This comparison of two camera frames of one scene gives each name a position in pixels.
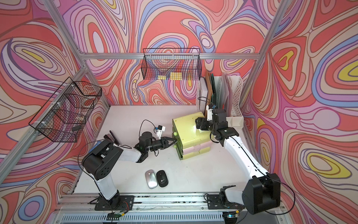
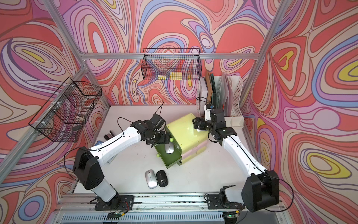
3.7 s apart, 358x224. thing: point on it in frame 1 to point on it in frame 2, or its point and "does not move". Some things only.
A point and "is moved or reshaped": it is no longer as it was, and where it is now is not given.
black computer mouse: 162,178 does not move
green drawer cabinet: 191,141 is moved or reshaped
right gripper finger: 202,123 does not move
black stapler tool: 112,137 does not move
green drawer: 175,134 to 170,152
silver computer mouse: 151,179 does not move
